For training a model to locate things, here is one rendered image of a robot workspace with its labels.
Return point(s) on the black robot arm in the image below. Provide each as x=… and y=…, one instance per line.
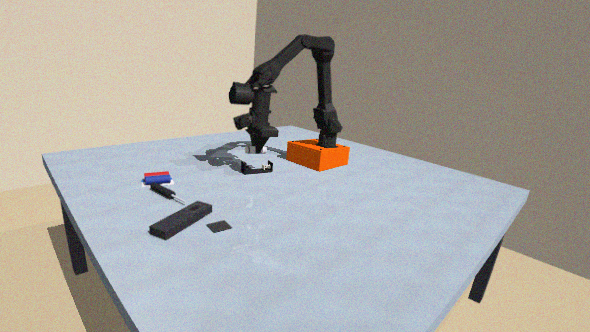
x=325, y=114

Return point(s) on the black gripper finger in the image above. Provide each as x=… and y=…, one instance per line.
x=259, y=142
x=251, y=136

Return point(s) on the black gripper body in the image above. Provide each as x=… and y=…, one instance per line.
x=263, y=127

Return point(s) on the black screwdriver with silver shaft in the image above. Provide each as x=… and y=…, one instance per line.
x=165, y=191

